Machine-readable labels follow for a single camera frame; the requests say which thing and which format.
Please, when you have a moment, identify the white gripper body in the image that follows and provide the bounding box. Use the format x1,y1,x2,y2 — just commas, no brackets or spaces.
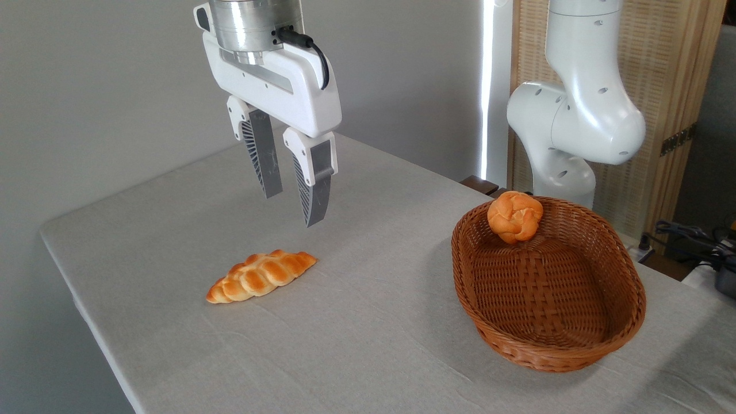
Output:
194,2,343,139

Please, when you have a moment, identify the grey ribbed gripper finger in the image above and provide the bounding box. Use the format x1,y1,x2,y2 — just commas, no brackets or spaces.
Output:
226,95,283,200
282,126,339,228

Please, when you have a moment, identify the long braided bread loaf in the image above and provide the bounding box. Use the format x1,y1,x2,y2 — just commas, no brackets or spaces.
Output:
206,250,318,304

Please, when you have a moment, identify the round knotted bread roll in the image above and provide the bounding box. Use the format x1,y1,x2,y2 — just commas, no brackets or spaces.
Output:
487,191,544,245

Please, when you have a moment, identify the brown oval wicker basket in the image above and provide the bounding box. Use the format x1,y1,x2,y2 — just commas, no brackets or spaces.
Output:
451,195,647,373

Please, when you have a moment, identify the grey tablecloth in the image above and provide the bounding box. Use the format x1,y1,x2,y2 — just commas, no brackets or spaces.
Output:
39,131,736,414

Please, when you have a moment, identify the dark wooden furniture corner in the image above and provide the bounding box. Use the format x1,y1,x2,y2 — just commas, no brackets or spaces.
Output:
460,175,509,200

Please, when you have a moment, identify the metal screen hinge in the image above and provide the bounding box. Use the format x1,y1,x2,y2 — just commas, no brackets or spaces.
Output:
660,124,697,157

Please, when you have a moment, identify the wooden bamboo folding screen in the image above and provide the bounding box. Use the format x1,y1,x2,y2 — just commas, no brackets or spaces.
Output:
509,0,728,242

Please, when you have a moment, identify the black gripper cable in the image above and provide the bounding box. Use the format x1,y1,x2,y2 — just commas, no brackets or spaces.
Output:
275,27,331,91

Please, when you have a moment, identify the black cable bundle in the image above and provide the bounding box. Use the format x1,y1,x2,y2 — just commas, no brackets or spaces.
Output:
638,220,736,272

